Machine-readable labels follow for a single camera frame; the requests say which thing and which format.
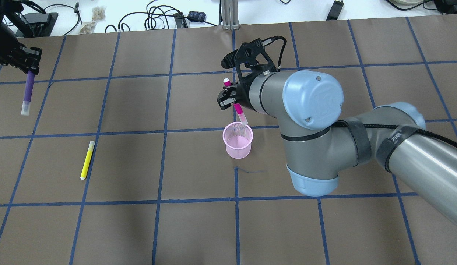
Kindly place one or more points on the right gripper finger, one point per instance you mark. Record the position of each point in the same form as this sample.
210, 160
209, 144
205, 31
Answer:
229, 91
225, 102

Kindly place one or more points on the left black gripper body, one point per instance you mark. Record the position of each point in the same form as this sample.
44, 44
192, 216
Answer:
6, 50

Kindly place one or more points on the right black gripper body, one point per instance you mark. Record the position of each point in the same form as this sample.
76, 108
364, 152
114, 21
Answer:
243, 94

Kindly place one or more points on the pink pen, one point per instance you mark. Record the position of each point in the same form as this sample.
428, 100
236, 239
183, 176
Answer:
236, 105

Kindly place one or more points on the purple pen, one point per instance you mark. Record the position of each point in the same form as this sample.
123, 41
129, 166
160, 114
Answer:
25, 110

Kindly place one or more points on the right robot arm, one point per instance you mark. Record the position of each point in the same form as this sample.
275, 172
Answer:
318, 145

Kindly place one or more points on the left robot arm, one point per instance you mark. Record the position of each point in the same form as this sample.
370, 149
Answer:
7, 36

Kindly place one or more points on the pink mesh cup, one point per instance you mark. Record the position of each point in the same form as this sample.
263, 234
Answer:
237, 139

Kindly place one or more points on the black power brick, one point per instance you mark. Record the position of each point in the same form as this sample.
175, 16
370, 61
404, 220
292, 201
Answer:
335, 10

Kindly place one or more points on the yellow pen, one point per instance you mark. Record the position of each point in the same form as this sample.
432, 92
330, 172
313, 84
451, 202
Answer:
87, 162

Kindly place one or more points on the black camera stand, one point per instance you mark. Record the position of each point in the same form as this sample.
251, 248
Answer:
29, 18

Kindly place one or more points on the aluminium profile post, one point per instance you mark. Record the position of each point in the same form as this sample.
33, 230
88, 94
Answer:
229, 16

